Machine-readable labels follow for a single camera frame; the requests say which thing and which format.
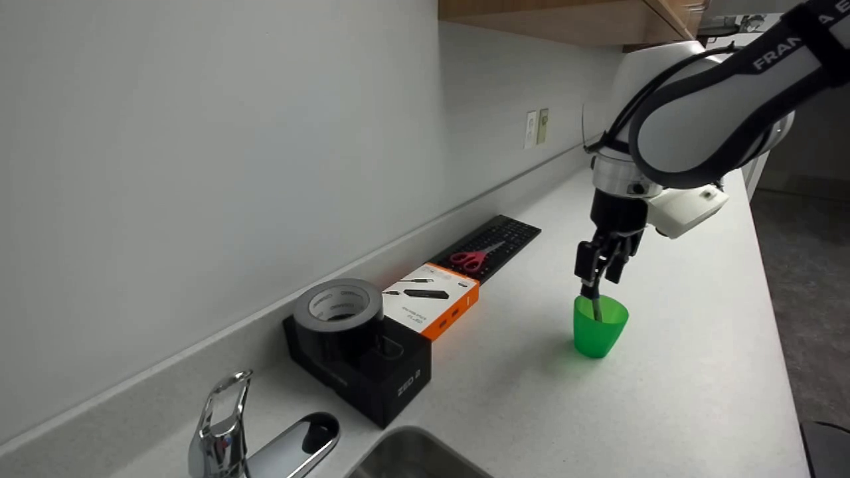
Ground red handled scissors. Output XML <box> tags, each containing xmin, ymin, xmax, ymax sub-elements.
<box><xmin>444</xmin><ymin>238</ymin><xmax>506</xmax><ymax>275</ymax></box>

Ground white wall outlet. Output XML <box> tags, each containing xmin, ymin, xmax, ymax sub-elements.
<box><xmin>522</xmin><ymin>106</ymin><xmax>552</xmax><ymax>150</ymax></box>

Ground black scissors package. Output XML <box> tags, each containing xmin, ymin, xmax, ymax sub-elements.
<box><xmin>424</xmin><ymin>211</ymin><xmax>545</xmax><ymax>287</ymax></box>

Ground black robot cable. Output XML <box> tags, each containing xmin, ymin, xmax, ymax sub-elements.
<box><xmin>585</xmin><ymin>44</ymin><xmax>742</xmax><ymax>154</ymax></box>

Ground orange and white box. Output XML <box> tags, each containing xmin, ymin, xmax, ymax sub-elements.
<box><xmin>379</xmin><ymin>259</ymin><xmax>484</xmax><ymax>341</ymax></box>

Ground chrome sink faucet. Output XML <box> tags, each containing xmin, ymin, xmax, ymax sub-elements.
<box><xmin>185</xmin><ymin>367</ymin><xmax>343</xmax><ymax>478</ymax></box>

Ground green plastic cup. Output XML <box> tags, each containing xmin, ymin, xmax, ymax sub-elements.
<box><xmin>570</xmin><ymin>291</ymin><xmax>633</xmax><ymax>361</ymax></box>

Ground wooden wall cabinet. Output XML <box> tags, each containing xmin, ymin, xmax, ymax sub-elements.
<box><xmin>435</xmin><ymin>0</ymin><xmax>708</xmax><ymax>51</ymax></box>

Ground gray duct tape roll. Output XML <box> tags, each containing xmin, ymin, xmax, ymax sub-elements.
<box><xmin>293</xmin><ymin>275</ymin><xmax>384</xmax><ymax>335</ymax></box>

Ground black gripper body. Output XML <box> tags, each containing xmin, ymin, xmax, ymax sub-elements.
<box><xmin>587</xmin><ymin>186</ymin><xmax>657</xmax><ymax>259</ymax></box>

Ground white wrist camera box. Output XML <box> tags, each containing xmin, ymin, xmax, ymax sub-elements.
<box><xmin>645</xmin><ymin>179</ymin><xmax>731</xmax><ymax>242</ymax></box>

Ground steel sink basin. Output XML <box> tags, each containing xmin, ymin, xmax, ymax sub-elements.
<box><xmin>344</xmin><ymin>424</ymin><xmax>493</xmax><ymax>478</ymax></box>

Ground black cardboard box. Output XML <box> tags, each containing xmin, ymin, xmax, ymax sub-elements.
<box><xmin>282</xmin><ymin>310</ymin><xmax>435</xmax><ymax>430</ymax></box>

